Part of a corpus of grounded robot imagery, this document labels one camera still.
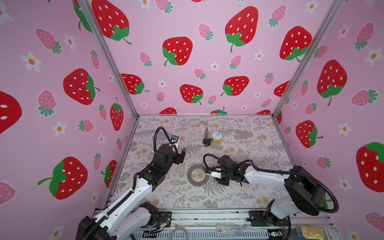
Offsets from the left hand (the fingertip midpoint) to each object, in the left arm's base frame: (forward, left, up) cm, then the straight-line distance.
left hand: (177, 145), depth 79 cm
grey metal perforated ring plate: (-8, -6, -21) cm, 24 cm away
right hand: (-8, -22, -19) cm, 30 cm away
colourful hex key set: (+17, -18, -19) cm, 31 cm away
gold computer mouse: (-37, -64, -15) cm, 76 cm away
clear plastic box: (-36, -25, -19) cm, 47 cm away
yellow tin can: (+17, -24, -14) cm, 33 cm away
